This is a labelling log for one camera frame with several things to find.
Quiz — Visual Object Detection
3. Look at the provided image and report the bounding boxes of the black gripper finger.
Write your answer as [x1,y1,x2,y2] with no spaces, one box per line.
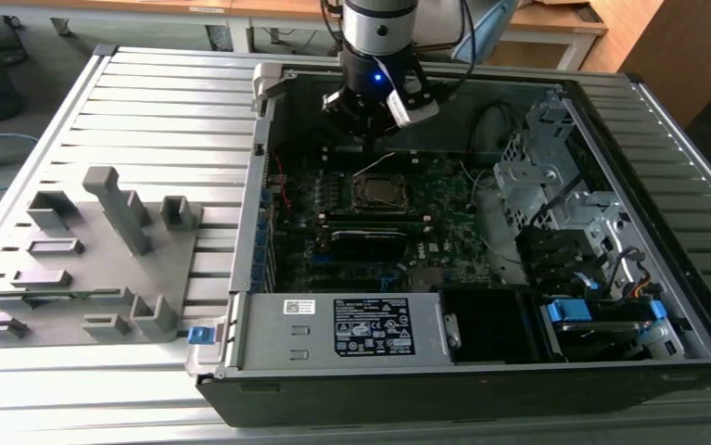
[371,109,403,153]
[348,107,373,153]

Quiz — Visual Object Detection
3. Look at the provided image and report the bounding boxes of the silver square CPU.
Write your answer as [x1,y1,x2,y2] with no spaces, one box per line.
[364,180,397,204]

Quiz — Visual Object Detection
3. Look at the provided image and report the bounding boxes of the metal CPU socket cover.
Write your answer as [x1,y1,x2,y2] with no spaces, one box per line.
[352,174,417,214]

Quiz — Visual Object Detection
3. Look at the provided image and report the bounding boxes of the black CPU socket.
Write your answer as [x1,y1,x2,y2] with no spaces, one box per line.
[351,173,421,215]

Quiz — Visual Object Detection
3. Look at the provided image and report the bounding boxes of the blue expansion slot strip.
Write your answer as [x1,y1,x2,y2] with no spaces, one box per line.
[253,184,279,293]

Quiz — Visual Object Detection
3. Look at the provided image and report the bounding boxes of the grey case release latch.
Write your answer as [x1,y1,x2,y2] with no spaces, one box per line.
[249,62,299,115]

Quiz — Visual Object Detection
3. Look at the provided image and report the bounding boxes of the pale blue teach pendant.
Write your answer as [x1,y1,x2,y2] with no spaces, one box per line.
[452,0,520,64]

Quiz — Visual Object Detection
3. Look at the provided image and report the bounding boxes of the black graphics card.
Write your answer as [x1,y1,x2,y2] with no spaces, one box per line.
[329,227,409,263]

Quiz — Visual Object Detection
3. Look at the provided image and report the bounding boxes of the silver metal drive cage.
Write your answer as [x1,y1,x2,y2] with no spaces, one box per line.
[493,95,635,242]

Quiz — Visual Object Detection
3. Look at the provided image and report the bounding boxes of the green motherboard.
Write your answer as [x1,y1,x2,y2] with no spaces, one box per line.
[271,147,533,294]

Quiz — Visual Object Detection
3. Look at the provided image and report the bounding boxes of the wooden desk white legs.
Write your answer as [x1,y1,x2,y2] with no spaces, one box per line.
[0,0,251,53]
[229,0,608,71]

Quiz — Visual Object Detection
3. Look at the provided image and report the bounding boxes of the square chipset heat sink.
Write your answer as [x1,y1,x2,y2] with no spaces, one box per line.
[408,266,448,291]

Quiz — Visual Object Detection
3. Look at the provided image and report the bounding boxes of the silver power supply unit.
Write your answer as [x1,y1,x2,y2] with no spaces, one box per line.
[224,290,452,372]

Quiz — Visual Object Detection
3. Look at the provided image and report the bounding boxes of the blue disk carrier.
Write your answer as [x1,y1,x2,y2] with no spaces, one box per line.
[544,297,670,336]

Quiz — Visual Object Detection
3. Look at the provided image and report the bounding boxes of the brown wooden cabinet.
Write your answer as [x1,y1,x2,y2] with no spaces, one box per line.
[580,0,711,130]

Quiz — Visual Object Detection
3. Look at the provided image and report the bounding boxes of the small blue case latch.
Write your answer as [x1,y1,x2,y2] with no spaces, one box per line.
[185,325,216,347]

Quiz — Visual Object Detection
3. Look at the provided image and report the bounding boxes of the grey plastic parts rack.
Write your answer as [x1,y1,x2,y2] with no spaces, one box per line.
[0,165,207,350]

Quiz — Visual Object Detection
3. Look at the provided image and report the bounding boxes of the black open PC case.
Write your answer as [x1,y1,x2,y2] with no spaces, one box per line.
[193,62,711,430]

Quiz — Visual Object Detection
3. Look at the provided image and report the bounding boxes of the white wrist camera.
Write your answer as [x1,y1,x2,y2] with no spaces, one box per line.
[383,73,441,130]

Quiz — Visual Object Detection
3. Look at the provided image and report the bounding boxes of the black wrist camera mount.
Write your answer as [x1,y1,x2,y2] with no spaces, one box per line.
[320,90,357,118]

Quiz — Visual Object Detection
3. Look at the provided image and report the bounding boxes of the black looped case cable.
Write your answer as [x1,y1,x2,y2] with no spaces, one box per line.
[472,102,527,157]

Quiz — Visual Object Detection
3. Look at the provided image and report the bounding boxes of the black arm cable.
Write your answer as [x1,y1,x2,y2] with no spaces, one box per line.
[428,0,477,101]

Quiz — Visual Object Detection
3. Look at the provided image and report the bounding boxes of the black flat disk wire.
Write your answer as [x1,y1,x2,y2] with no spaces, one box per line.
[527,159,591,228]

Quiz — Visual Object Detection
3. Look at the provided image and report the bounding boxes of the black plastic bay bracket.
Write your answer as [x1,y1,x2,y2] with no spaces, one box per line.
[513,226,607,286]

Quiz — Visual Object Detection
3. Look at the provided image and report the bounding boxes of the coloured power wires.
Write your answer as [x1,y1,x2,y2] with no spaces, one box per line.
[604,248,664,301]

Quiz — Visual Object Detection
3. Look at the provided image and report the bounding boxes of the blue floor cable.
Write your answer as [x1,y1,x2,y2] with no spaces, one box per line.
[0,132,42,194]

